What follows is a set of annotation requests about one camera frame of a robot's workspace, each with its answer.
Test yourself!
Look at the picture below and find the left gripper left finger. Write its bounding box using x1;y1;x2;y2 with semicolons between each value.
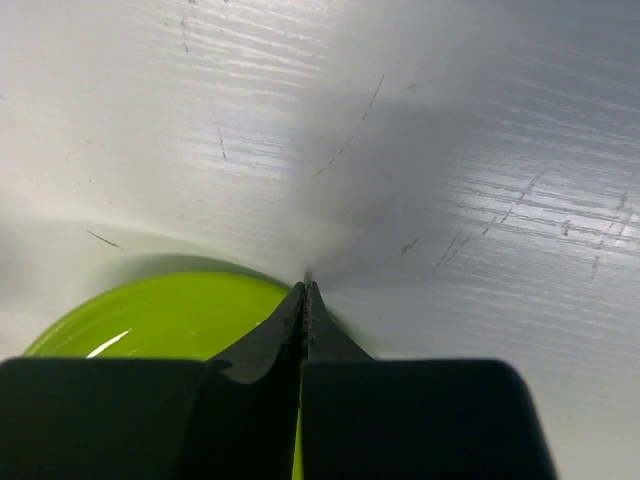
1;283;305;479

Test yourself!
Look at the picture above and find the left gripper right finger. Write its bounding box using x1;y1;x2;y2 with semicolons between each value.
301;283;556;479

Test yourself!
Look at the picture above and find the green plastic plate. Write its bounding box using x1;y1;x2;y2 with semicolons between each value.
22;270;306;480

